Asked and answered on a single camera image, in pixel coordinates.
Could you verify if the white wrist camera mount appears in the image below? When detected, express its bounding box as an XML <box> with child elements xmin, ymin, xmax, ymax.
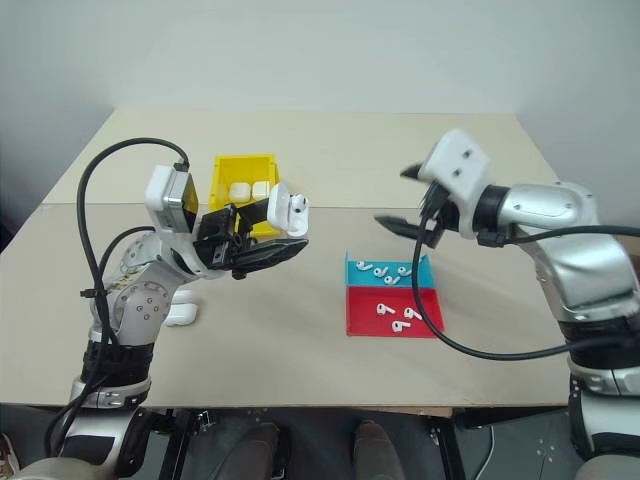
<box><xmin>144</xmin><ymin>164</ymin><xmax>204</xmax><ymax>236</ymax></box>
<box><xmin>416</xmin><ymin>128</ymin><xmax>497</xmax><ymax>239</ymax></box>

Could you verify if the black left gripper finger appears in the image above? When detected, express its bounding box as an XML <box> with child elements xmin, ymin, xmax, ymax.
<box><xmin>231</xmin><ymin>238</ymin><xmax>311</xmax><ymax>275</ymax></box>
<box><xmin>234</xmin><ymin>195</ymin><xmax>274</xmax><ymax>237</ymax></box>

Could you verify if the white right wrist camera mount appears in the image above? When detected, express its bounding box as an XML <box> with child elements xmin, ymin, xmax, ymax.
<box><xmin>416</xmin><ymin>128</ymin><xmax>497</xmax><ymax>239</ymax></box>

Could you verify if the black table frame leg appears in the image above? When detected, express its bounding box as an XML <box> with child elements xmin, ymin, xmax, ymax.
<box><xmin>158</xmin><ymin>407</ymin><xmax>212</xmax><ymax>480</ymax></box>
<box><xmin>424</xmin><ymin>408</ymin><xmax>472</xmax><ymax>480</ymax></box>

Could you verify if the yellow plastic bin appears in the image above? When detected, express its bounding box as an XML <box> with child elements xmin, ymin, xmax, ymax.
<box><xmin>209</xmin><ymin>152</ymin><xmax>284</xmax><ymax>238</ymax></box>

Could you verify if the dark rounded shape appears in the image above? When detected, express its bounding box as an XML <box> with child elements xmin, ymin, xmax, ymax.
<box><xmin>219</xmin><ymin>422</ymin><xmax>282</xmax><ymax>480</ymax></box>
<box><xmin>351</xmin><ymin>419</ymin><xmax>397</xmax><ymax>480</ymax></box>

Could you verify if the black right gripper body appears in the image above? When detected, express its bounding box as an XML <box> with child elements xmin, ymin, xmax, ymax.
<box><xmin>418</xmin><ymin>181</ymin><xmax>462</xmax><ymax>250</ymax></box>

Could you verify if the blue shallow tray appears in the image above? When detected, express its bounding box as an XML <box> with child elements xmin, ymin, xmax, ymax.
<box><xmin>343</xmin><ymin>251</ymin><xmax>437</xmax><ymax>291</ymax></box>

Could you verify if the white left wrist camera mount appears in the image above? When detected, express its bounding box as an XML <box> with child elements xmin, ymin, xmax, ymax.
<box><xmin>144</xmin><ymin>164</ymin><xmax>204</xmax><ymax>236</ymax></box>

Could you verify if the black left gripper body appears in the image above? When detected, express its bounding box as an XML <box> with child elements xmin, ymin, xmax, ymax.
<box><xmin>191</xmin><ymin>203</ymin><xmax>252</xmax><ymax>281</ymax></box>

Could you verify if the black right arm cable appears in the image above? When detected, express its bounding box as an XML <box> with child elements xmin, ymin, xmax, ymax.
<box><xmin>411</xmin><ymin>184</ymin><xmax>640</xmax><ymax>361</ymax></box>

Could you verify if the red shallow tray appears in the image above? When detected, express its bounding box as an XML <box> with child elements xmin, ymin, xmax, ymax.
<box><xmin>344</xmin><ymin>285</ymin><xmax>448</xmax><ymax>339</ymax></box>

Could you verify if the thin white floor cable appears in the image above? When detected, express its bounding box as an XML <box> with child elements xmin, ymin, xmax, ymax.
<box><xmin>473</xmin><ymin>423</ymin><xmax>497</xmax><ymax>480</ymax></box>

